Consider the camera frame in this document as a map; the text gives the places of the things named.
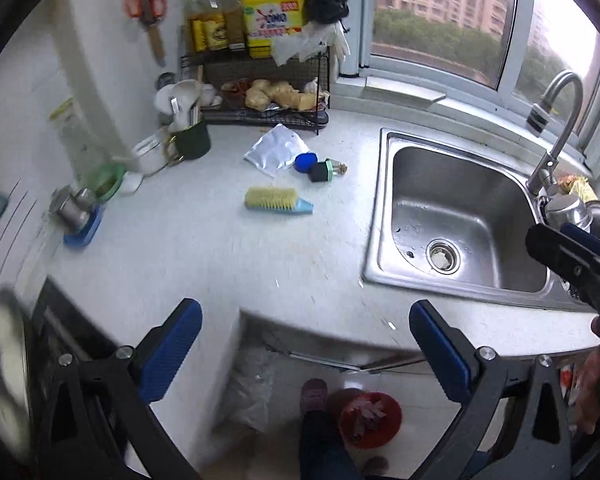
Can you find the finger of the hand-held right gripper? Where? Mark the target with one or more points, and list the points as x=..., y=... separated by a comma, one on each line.
x=587, y=240
x=555, y=250

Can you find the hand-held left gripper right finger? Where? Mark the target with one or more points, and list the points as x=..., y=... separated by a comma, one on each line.
x=440, y=355

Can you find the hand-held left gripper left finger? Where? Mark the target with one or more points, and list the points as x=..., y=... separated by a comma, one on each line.
x=172, y=350

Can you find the red plastic bin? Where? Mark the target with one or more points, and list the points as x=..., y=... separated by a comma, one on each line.
x=370, y=417

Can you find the small dark green bottle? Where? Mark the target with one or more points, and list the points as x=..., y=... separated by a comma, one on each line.
x=325, y=170

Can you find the silver white pouch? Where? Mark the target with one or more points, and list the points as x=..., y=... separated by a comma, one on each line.
x=275, y=150

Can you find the round blue cap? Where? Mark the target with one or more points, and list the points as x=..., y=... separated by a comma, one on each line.
x=305, y=161

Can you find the person's right hand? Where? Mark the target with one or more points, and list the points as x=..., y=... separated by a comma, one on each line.
x=590, y=390

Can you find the steel bowl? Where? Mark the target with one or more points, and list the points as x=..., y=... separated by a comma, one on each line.
x=565, y=210

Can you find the yellow cloth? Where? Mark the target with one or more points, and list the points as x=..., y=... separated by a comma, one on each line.
x=575, y=185

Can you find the crumpled clear plastic bags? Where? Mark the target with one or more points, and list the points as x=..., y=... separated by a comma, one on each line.
x=250, y=390

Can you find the steel gooseneck faucet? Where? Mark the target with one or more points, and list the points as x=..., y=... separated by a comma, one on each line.
x=555, y=150

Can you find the stainless steel sink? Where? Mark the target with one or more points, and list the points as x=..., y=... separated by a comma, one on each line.
x=455, y=220

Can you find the person's right shoe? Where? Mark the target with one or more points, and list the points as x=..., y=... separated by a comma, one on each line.
x=375, y=465

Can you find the person's shoe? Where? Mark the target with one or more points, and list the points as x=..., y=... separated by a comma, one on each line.
x=314, y=395
x=375, y=465

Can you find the person's left shoe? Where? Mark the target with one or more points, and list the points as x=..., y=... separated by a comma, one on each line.
x=314, y=395

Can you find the person's left leg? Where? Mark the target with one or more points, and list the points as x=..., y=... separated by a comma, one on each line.
x=325, y=450

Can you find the pan with glass lid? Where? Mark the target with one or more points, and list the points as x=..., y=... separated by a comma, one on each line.
x=2, y=360

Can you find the small white lid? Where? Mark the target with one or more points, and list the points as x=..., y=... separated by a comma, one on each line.
x=130, y=182

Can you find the small steel teapot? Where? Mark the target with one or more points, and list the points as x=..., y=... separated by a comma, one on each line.
x=72, y=207

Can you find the green plastic dish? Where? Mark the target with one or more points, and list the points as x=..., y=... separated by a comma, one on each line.
x=109, y=180

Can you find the blue scrubbing brush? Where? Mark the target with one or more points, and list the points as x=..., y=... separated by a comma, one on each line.
x=277, y=200

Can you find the white mug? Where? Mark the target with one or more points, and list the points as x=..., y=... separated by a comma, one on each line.
x=152, y=152

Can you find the dark green mug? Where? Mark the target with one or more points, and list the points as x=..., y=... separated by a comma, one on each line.
x=192, y=141

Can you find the glass carafe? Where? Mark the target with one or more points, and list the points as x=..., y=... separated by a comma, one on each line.
x=80, y=140

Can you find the white framed window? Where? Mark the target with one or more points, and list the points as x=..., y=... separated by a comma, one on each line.
x=510, y=20

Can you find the white serving spoons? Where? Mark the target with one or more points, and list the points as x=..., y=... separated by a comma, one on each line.
x=180, y=97

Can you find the garlic bulb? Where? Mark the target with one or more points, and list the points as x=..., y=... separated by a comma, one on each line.
x=310, y=85
x=207, y=95

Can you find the dried red chilies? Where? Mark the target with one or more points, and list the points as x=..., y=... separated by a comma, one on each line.
x=235, y=92

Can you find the ginger root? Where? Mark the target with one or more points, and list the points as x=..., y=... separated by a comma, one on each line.
x=272, y=95

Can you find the large white plastic bag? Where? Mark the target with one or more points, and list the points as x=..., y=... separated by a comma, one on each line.
x=305, y=42

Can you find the yellow label oil bottle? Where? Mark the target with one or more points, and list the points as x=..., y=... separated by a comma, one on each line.
x=214, y=20
x=195, y=22

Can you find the black plastic bag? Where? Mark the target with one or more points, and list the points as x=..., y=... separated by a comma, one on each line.
x=325, y=2

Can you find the dark sauce bottle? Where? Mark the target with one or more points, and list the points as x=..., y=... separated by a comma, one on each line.
x=234, y=15

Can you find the yellow detergent jug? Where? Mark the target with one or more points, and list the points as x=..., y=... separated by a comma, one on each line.
x=272, y=15

